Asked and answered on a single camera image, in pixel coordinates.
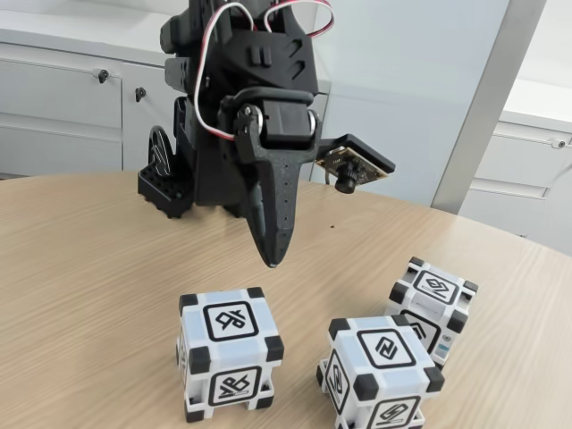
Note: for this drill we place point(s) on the black table clamp wheel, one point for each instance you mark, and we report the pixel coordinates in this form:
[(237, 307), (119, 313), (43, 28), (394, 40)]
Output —
[(156, 154)]

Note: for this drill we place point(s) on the white low cabinet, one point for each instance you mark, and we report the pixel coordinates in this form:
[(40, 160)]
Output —
[(53, 111)]

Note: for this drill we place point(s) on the white cube with XR symbol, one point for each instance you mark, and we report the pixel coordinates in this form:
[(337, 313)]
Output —
[(232, 322)]

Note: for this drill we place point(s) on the grey metal post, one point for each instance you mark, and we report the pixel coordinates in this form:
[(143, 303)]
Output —
[(488, 107)]

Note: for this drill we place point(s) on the black cabinet key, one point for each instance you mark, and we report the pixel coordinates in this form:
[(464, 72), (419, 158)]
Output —
[(140, 93), (103, 75)]

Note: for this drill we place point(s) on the gripper camera module with mount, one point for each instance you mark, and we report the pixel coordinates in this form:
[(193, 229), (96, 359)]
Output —
[(348, 179)]

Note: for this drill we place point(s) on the silver cabinet lock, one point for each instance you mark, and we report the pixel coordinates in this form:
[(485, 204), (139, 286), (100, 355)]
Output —
[(558, 144)]

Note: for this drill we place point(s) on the white cube with lantern symbol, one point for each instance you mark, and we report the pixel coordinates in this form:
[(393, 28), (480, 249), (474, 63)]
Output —
[(435, 283)]

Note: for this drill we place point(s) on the white cube with zigzag symbol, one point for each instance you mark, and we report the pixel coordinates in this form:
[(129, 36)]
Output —
[(384, 348)]

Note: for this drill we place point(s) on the white drawer cabinet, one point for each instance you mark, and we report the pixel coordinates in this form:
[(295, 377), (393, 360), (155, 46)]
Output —
[(514, 179)]

